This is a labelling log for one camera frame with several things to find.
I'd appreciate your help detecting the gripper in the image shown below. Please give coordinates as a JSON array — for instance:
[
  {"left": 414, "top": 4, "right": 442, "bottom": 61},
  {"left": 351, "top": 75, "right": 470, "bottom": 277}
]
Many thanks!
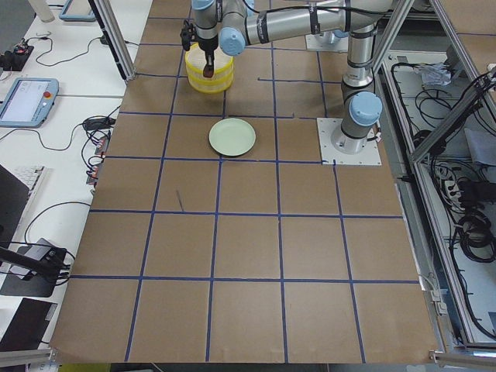
[{"left": 198, "top": 36, "right": 216, "bottom": 70}]

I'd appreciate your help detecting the brown bun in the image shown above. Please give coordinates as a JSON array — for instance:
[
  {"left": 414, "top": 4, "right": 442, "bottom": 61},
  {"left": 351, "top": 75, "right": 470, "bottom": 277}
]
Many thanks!
[{"left": 202, "top": 66, "right": 215, "bottom": 78}]

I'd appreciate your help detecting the yellow steamer layer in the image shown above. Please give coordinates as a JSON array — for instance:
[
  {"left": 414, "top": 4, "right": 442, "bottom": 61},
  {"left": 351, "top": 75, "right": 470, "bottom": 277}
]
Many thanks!
[
  {"left": 185, "top": 43, "right": 234, "bottom": 80},
  {"left": 188, "top": 73, "right": 234, "bottom": 94}
]

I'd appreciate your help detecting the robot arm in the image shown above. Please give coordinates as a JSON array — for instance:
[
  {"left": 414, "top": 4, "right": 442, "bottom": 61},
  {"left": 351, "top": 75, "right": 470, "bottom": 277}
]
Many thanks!
[{"left": 180, "top": 1, "right": 393, "bottom": 108}]

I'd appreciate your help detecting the light green plate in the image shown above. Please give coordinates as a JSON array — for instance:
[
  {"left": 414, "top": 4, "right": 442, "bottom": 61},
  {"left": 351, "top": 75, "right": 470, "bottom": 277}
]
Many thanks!
[{"left": 208, "top": 118, "right": 257, "bottom": 157}]

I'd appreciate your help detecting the white keyboard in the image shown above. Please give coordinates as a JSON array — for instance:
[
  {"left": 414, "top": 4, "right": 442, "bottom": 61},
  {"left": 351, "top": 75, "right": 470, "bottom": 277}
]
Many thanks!
[{"left": 12, "top": 165, "right": 47, "bottom": 200}]

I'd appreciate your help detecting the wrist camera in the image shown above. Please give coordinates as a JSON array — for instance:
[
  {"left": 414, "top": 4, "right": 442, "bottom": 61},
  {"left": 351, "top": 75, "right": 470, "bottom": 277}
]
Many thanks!
[{"left": 180, "top": 20, "right": 196, "bottom": 51}]

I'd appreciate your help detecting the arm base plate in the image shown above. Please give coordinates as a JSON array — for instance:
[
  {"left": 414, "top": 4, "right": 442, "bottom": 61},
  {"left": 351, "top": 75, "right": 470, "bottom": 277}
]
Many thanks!
[
  {"left": 305, "top": 33, "right": 348, "bottom": 53},
  {"left": 317, "top": 118, "right": 382, "bottom": 167}
]

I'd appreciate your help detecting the black camera stand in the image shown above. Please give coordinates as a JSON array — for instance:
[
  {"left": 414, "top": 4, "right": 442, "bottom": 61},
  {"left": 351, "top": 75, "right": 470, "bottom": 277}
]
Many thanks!
[{"left": 1, "top": 239, "right": 69, "bottom": 298}]

